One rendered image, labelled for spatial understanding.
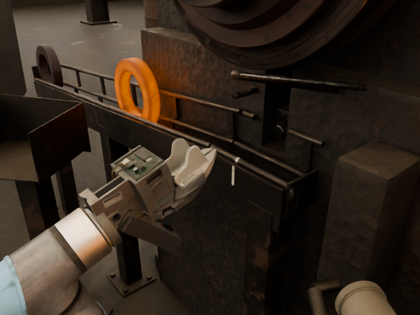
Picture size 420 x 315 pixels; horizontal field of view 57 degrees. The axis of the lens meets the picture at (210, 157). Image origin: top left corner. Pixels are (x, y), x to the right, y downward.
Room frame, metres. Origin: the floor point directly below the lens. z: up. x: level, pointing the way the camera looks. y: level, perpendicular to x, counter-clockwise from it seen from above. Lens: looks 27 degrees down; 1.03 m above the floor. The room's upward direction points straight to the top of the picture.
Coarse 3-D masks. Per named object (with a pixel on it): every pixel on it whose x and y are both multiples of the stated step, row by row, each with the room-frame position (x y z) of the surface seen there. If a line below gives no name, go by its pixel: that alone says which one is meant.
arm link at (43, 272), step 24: (48, 240) 0.38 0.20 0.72; (0, 264) 0.36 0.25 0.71; (24, 264) 0.35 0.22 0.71; (48, 264) 0.36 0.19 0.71; (72, 264) 0.37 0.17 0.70; (0, 288) 0.33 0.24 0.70; (24, 288) 0.33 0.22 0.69; (48, 288) 0.35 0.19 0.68; (72, 288) 0.37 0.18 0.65; (0, 312) 0.31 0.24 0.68; (24, 312) 0.32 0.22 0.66; (48, 312) 0.34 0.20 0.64
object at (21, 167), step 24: (0, 96) 0.98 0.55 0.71; (24, 96) 0.96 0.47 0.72; (0, 120) 0.97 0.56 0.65; (24, 120) 0.96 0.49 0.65; (48, 120) 0.94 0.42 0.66; (72, 120) 0.86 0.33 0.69; (0, 144) 0.95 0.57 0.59; (24, 144) 0.94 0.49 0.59; (48, 144) 0.77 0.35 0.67; (72, 144) 0.85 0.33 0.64; (0, 168) 0.80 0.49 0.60; (24, 168) 0.79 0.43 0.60; (48, 168) 0.75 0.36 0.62; (24, 192) 0.82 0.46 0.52; (48, 192) 0.84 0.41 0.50; (24, 216) 0.82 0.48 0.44; (48, 216) 0.83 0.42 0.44
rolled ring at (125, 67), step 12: (132, 60) 0.97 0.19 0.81; (120, 72) 1.00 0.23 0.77; (132, 72) 0.95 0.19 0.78; (144, 72) 0.93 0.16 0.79; (120, 84) 1.02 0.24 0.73; (144, 84) 0.91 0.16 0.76; (156, 84) 0.92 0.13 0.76; (120, 96) 1.02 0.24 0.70; (144, 96) 0.91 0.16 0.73; (156, 96) 0.91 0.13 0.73; (120, 108) 1.02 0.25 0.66; (132, 108) 1.01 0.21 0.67; (144, 108) 0.92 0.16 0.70; (156, 108) 0.91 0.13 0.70; (156, 120) 0.93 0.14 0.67
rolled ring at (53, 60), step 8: (40, 48) 1.47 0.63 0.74; (48, 48) 1.45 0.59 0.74; (40, 56) 1.50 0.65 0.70; (48, 56) 1.42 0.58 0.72; (56, 56) 1.43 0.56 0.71; (40, 64) 1.52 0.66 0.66; (56, 64) 1.42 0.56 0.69; (40, 72) 1.52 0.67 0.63; (48, 72) 1.53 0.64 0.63; (56, 72) 1.41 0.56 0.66; (48, 80) 1.51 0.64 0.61; (56, 80) 1.41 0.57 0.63
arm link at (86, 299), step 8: (80, 288) 0.38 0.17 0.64; (80, 296) 0.37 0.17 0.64; (88, 296) 0.39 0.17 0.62; (72, 304) 0.36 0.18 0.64; (80, 304) 0.37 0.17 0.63; (88, 304) 0.38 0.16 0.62; (96, 304) 0.39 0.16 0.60; (64, 312) 0.35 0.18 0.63; (72, 312) 0.36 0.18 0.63; (80, 312) 0.36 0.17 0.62; (88, 312) 0.36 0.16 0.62; (96, 312) 0.37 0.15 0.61; (104, 312) 0.40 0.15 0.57
